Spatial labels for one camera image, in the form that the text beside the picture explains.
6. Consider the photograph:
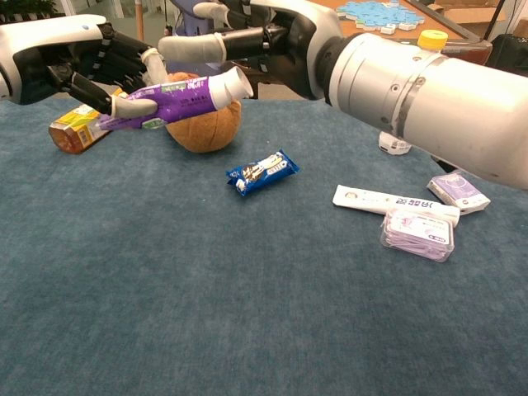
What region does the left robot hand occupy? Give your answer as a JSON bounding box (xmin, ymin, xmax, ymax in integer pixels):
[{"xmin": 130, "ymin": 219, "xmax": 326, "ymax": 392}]
[{"xmin": 0, "ymin": 14, "xmax": 168, "ymax": 120}]

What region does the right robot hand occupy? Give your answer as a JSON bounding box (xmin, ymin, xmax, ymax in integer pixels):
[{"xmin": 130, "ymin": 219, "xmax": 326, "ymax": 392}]
[{"xmin": 158, "ymin": 0, "xmax": 343, "ymax": 100}]

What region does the purple white tube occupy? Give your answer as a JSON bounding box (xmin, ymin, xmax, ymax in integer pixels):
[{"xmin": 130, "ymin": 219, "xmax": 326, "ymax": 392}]
[{"xmin": 94, "ymin": 67, "xmax": 252, "ymax": 133}]

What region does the white bottle yellow cap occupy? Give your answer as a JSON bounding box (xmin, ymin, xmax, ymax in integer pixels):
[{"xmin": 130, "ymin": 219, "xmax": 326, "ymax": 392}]
[{"xmin": 377, "ymin": 30, "xmax": 450, "ymax": 157}]

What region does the teal blue cloth-covered table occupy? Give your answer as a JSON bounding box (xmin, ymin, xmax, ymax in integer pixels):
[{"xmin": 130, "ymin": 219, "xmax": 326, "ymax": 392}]
[{"xmin": 0, "ymin": 97, "xmax": 528, "ymax": 396}]

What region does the green potted plant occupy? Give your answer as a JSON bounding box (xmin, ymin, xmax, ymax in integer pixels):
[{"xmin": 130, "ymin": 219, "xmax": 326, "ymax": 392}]
[{"xmin": 0, "ymin": 0, "xmax": 59, "ymax": 24}]

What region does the wooden pole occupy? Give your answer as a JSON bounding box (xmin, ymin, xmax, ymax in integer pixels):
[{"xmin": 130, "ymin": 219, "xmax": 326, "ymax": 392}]
[{"xmin": 134, "ymin": 0, "xmax": 146, "ymax": 41}]

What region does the yellow label tea bottle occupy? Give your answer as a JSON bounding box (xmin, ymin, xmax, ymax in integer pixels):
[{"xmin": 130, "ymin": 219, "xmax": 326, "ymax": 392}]
[{"xmin": 48, "ymin": 87, "xmax": 129, "ymax": 155}]

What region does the brown plush capybara toy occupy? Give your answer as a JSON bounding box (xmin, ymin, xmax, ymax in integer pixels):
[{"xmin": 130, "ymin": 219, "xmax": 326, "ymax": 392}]
[{"xmin": 164, "ymin": 72, "xmax": 243, "ymax": 154}]

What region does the blue cookie packet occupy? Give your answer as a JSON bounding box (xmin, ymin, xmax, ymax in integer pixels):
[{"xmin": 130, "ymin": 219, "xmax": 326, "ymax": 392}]
[{"xmin": 224, "ymin": 148, "xmax": 301, "ymax": 197}]

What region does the brown mahjong table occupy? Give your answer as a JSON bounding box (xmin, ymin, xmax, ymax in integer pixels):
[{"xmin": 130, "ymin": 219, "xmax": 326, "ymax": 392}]
[{"xmin": 329, "ymin": 0, "xmax": 511, "ymax": 45}]

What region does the brown cardboard box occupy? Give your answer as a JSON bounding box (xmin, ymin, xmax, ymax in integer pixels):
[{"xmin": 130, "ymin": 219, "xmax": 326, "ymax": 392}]
[{"xmin": 427, "ymin": 0, "xmax": 508, "ymax": 21}]

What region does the long white carton box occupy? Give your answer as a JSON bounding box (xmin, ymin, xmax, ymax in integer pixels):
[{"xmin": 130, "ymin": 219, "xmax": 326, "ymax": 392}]
[{"xmin": 332, "ymin": 184, "xmax": 461, "ymax": 228}]

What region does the black bag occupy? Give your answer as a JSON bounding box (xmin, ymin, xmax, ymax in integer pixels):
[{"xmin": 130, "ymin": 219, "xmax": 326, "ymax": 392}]
[{"xmin": 488, "ymin": 34, "xmax": 528, "ymax": 69}]

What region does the small purple white pack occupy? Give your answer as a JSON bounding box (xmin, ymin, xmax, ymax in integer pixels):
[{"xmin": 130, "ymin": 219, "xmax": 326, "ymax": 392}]
[{"xmin": 426, "ymin": 172, "xmax": 492, "ymax": 216}]

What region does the clear purple floss box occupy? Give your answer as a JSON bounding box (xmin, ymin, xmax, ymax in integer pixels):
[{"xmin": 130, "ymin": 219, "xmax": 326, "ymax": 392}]
[{"xmin": 379, "ymin": 206, "xmax": 456, "ymax": 263}]

